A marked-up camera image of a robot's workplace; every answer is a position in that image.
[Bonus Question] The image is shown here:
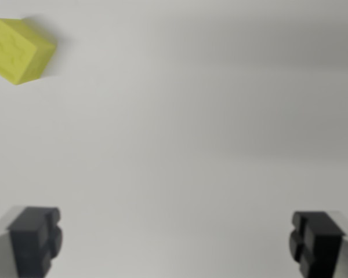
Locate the black silver gripper left finger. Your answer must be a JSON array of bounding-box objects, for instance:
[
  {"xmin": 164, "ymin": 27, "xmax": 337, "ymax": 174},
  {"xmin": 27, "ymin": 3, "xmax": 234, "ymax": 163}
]
[{"xmin": 0, "ymin": 205, "xmax": 63, "ymax": 278}]

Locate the black silver gripper right finger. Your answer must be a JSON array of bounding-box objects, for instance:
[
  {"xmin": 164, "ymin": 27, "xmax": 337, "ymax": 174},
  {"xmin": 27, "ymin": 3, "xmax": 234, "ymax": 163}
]
[{"xmin": 288, "ymin": 210, "xmax": 348, "ymax": 278}]

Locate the yellow foam cube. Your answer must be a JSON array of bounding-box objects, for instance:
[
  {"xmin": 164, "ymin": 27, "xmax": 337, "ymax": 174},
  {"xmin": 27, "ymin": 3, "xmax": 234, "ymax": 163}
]
[{"xmin": 0, "ymin": 18, "xmax": 57, "ymax": 86}]

